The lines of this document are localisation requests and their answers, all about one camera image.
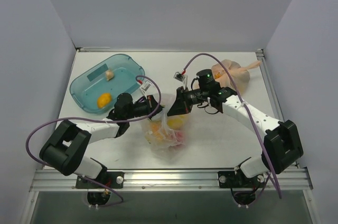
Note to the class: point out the small beige fake garlic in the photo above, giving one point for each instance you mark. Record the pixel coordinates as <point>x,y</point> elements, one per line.
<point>109,75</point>

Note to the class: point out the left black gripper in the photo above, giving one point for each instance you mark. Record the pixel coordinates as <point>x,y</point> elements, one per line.
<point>153,104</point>

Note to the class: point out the clear printed plastic bag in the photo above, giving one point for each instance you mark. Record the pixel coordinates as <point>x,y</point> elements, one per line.
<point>160,122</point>

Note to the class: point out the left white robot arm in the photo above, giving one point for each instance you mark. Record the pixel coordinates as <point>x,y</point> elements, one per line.
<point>65,149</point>

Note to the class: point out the small orange fake fruit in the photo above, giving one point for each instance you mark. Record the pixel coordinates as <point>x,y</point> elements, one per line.
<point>104,100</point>

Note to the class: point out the teal plastic fruit tray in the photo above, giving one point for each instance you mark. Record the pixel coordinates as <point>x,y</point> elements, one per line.
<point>86,88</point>

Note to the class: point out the yellow fake lemon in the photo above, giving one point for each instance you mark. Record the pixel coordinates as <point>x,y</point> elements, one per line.
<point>175,123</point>

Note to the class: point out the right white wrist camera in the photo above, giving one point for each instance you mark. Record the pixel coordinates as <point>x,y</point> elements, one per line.
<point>182,77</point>

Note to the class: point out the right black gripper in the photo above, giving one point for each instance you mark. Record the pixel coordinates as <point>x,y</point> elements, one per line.
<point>184,100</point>

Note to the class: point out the orange yellow fake mango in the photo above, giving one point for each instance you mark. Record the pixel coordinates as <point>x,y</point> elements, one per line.
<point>157,135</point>

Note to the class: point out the front aluminium rail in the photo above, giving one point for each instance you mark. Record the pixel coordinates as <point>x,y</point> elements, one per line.
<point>162,181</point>

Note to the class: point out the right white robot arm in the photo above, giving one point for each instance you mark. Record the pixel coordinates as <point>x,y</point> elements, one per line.
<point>280,141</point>

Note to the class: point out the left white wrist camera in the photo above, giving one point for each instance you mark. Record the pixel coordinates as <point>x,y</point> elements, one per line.
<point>145,85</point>

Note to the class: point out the orange tied plastic bag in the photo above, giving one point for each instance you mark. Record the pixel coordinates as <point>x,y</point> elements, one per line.
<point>239,74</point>

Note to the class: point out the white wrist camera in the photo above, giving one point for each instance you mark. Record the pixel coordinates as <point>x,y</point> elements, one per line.
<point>182,77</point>
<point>145,85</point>

